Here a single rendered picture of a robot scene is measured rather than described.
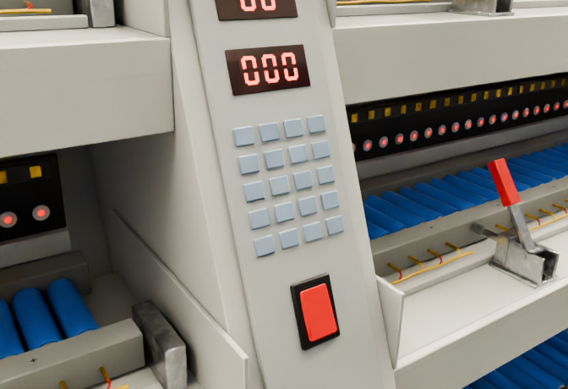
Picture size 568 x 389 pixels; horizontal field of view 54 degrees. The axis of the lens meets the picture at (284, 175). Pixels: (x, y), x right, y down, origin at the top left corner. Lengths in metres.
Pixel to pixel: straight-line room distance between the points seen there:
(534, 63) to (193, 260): 0.30
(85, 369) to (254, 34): 0.19
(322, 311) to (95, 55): 0.16
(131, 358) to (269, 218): 0.11
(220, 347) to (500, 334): 0.21
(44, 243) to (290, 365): 0.20
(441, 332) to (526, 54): 0.21
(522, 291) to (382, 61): 0.20
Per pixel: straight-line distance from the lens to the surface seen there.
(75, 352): 0.32
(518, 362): 0.65
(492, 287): 0.44
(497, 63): 0.43
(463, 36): 0.40
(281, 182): 0.28
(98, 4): 0.31
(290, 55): 0.29
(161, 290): 0.35
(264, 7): 0.29
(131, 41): 0.26
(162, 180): 0.31
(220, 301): 0.28
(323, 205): 0.29
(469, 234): 0.48
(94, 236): 0.46
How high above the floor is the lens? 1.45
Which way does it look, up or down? 3 degrees down
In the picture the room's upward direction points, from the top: 11 degrees counter-clockwise
